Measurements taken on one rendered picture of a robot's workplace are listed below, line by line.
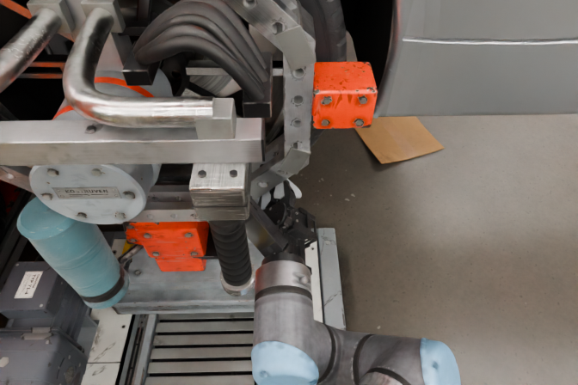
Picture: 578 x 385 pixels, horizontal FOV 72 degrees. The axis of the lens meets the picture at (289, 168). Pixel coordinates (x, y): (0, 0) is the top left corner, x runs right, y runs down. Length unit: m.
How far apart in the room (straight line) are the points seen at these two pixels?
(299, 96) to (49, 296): 0.68
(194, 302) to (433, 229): 0.87
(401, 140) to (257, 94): 1.45
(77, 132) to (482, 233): 1.42
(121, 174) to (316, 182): 1.18
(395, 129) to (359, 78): 1.28
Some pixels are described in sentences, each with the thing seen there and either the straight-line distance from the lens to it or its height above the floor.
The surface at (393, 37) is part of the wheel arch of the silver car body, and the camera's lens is 0.65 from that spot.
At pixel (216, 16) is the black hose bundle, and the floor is 1.04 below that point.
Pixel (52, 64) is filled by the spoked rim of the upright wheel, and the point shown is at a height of 0.86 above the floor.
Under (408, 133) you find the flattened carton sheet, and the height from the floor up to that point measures 0.01.
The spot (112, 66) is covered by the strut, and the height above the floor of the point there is 0.93.
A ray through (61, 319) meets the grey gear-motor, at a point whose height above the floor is 0.35.
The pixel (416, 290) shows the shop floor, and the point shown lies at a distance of 1.41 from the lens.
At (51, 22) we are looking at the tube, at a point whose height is 1.01.
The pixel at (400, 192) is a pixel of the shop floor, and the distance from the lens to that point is 1.62.
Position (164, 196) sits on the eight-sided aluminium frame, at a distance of 0.81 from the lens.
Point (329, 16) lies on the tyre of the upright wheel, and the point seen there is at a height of 0.95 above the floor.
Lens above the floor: 1.22
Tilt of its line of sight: 48 degrees down
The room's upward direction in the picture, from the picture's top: straight up
